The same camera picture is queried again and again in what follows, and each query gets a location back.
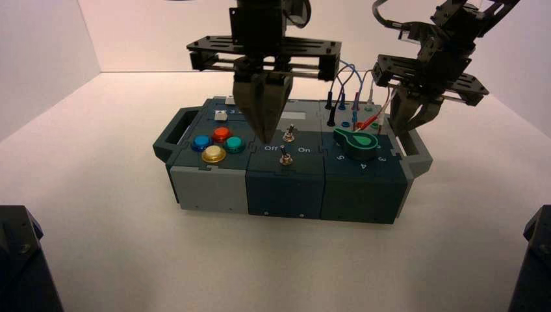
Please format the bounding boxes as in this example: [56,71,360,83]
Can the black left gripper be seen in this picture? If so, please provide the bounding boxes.
[186,6,342,145]

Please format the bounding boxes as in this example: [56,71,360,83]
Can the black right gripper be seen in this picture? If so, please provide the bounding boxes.
[372,23,491,137]

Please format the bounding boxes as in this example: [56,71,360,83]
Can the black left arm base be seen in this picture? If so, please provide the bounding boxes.
[0,205,66,312]

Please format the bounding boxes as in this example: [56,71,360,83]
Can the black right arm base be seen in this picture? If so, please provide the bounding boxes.
[507,205,551,312]

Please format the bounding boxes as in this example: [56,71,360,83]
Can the teal round push button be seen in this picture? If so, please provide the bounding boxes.
[224,136,247,155]

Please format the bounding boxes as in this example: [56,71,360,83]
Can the red round push button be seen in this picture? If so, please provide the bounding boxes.
[212,126,234,144]

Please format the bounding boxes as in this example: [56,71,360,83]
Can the green pointer dial knob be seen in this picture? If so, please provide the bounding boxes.
[333,127,380,162]

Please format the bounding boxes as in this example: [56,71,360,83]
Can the yellow round push button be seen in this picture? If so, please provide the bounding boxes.
[201,145,227,165]

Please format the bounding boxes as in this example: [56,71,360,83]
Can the blue round push button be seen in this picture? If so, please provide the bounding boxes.
[191,135,214,153]

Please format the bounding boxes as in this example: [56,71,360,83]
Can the dark teal grey control box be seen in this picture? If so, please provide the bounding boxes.
[153,97,434,225]

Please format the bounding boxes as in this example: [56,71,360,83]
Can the white plug cable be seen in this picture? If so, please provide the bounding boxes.
[361,70,377,107]

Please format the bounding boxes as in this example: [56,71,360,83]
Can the red plug cable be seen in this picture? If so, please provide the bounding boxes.
[353,88,396,131]

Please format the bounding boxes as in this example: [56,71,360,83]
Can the black jumper cable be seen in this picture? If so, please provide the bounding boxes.
[324,60,345,128]

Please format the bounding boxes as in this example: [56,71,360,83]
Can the blue jumper cable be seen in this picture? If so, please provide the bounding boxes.
[335,62,366,125]

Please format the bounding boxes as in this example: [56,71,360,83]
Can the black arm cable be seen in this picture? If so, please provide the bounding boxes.
[372,0,416,34]

